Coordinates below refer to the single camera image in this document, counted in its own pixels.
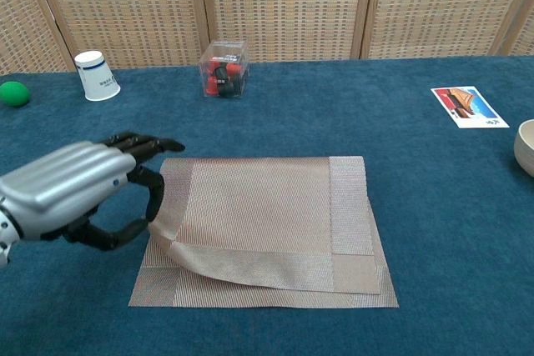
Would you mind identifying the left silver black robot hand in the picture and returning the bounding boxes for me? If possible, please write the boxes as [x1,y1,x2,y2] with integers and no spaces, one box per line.
[0,130,186,252]

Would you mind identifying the beige woven placemat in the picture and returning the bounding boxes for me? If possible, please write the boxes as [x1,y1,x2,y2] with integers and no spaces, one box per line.
[128,155,400,308]

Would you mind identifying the cream ceramic bowl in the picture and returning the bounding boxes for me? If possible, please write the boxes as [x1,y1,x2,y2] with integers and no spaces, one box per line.
[513,119,534,177]

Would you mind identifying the green ball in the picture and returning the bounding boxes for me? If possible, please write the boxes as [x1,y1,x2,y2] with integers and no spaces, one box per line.
[0,81,31,108]

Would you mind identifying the white paper cup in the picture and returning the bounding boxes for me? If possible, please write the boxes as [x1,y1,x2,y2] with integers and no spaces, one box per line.
[74,50,122,102]

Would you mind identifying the woven folding screen panel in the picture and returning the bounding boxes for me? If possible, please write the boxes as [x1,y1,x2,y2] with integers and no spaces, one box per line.
[27,0,206,70]
[360,0,531,60]
[0,0,75,76]
[491,0,534,57]
[199,0,373,63]

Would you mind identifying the clear box with red pieces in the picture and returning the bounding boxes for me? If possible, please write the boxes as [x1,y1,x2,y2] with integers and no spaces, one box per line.
[199,38,250,100]

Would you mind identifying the blue felt table cover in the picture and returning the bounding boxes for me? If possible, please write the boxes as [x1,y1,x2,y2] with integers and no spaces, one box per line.
[0,54,534,356]

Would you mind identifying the photo card with white border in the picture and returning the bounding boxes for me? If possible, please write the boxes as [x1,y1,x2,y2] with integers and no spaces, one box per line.
[431,85,511,129]

